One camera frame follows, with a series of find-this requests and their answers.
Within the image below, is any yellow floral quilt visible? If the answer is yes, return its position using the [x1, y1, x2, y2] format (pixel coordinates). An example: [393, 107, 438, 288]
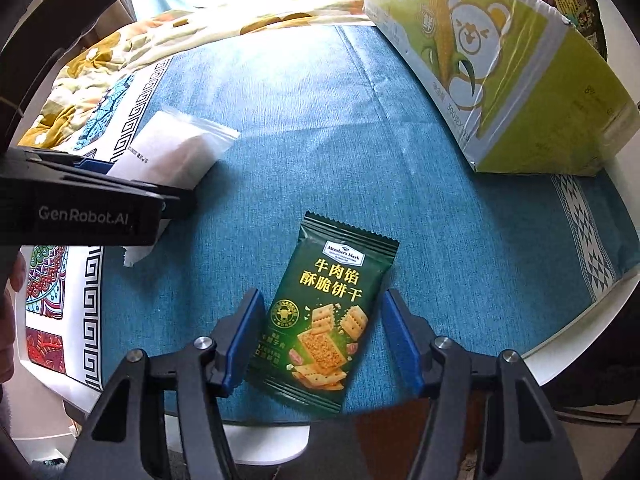
[20, 0, 374, 152]

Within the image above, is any blue tablecloth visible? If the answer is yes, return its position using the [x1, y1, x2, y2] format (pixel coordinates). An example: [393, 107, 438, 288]
[97, 22, 640, 424]

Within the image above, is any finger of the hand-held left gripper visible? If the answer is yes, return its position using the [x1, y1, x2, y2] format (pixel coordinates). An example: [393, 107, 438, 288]
[0, 0, 136, 149]
[0, 146, 197, 222]

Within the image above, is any white plastic packet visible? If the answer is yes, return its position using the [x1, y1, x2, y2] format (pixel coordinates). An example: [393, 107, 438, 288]
[106, 107, 241, 267]

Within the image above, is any green cracker packet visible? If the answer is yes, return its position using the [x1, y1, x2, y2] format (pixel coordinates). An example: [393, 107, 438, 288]
[245, 211, 400, 417]

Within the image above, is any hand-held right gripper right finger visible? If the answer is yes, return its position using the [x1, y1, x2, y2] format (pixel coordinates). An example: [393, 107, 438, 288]
[382, 289, 583, 480]

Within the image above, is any mandala patterned cloth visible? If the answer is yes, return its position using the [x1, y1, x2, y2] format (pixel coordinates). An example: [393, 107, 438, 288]
[15, 52, 174, 392]

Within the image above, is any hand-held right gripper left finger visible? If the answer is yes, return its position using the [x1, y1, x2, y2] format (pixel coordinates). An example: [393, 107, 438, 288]
[67, 288, 266, 480]

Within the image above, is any person's left hand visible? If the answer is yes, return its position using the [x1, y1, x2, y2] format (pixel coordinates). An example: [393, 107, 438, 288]
[0, 255, 27, 386]

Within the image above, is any green printed cardboard box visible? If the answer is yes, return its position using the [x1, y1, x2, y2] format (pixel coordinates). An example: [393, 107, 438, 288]
[364, 0, 640, 177]

